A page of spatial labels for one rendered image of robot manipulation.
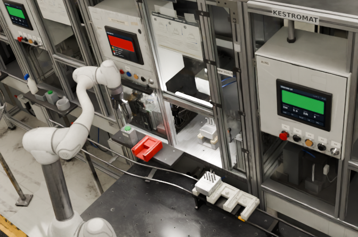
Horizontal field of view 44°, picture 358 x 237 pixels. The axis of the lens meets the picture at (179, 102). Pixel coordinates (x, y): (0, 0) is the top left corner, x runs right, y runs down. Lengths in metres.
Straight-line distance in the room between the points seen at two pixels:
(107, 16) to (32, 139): 0.79
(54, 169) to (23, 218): 1.77
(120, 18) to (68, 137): 0.71
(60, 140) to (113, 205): 0.85
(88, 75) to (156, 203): 0.91
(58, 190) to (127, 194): 0.65
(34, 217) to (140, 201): 1.41
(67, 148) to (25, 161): 2.47
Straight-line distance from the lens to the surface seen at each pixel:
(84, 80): 2.67
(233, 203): 2.56
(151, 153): 2.83
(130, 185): 3.05
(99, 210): 2.98
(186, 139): 2.92
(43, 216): 4.09
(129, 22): 2.46
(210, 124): 2.82
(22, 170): 4.61
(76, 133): 2.28
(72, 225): 2.61
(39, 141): 2.33
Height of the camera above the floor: 2.86
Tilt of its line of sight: 37 degrees down
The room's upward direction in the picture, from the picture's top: 12 degrees counter-clockwise
